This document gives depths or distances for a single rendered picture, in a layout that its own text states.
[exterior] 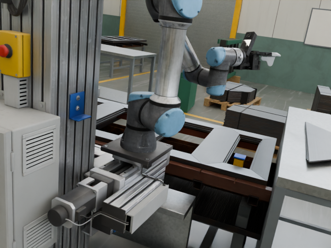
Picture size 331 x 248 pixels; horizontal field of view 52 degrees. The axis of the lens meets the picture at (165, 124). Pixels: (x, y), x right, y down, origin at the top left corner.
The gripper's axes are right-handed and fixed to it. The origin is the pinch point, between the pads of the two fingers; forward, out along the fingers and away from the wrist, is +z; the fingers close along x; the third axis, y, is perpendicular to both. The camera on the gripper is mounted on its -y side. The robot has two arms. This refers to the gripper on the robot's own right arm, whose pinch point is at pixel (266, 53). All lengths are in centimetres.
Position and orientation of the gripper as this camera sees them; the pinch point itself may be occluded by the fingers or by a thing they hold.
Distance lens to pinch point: 163.7
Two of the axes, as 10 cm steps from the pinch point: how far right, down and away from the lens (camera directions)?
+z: 7.8, -1.0, 6.1
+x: 6.2, 1.8, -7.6
